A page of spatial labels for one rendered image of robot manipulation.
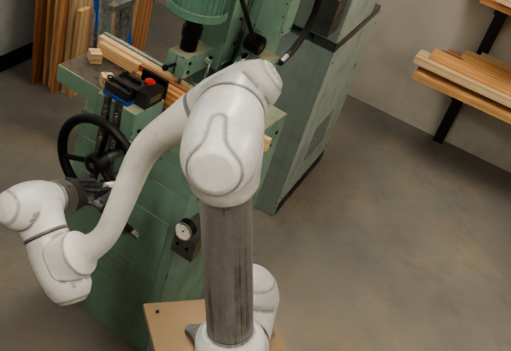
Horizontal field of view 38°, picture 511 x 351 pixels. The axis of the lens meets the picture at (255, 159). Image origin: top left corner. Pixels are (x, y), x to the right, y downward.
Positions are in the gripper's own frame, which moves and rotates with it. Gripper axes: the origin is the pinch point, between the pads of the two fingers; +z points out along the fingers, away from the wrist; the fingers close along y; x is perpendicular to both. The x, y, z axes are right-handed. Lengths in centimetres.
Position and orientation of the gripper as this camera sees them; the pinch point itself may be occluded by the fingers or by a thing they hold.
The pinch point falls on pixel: (111, 187)
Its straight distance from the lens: 198.5
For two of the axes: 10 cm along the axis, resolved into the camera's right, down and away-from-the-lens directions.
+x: -4.3, 8.7, 2.5
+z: 3.7, -0.8, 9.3
